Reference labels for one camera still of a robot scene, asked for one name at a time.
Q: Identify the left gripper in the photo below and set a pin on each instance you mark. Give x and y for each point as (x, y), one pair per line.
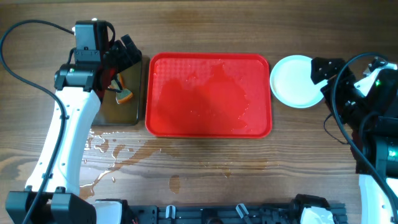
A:
(125, 61)

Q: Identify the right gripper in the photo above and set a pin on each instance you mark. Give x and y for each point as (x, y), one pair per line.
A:
(337, 66)

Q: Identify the orange green sponge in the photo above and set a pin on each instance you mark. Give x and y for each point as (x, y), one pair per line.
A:
(123, 94)

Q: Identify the white plate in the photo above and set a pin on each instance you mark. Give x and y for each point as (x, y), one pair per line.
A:
(291, 82)

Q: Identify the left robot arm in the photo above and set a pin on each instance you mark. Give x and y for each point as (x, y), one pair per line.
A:
(51, 193)

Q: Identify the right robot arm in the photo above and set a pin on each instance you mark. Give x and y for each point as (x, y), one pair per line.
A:
(361, 94)

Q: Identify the black water tray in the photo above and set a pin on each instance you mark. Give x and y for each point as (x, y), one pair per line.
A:
(128, 113)

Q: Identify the red plastic tray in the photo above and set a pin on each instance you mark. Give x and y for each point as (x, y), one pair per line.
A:
(208, 95)

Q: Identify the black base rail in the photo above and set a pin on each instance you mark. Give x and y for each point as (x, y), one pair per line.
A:
(302, 209)

